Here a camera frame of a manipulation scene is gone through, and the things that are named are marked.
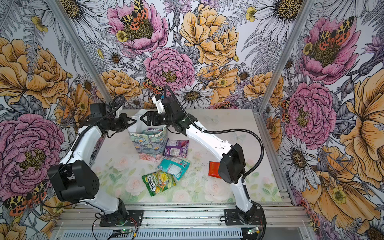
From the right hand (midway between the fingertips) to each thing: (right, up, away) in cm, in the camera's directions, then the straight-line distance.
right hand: (148, 121), depth 75 cm
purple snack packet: (+11, -16, +21) cm, 29 cm away
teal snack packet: (+13, -26, +12) cm, 31 cm away
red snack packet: (+35, -27, +16) cm, 47 cm away
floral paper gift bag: (0, -10, +4) cm, 11 cm away
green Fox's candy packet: (+3, -33, +8) cm, 34 cm away
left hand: (-9, -2, +8) cm, 12 cm away
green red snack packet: (-3, -5, +16) cm, 17 cm away
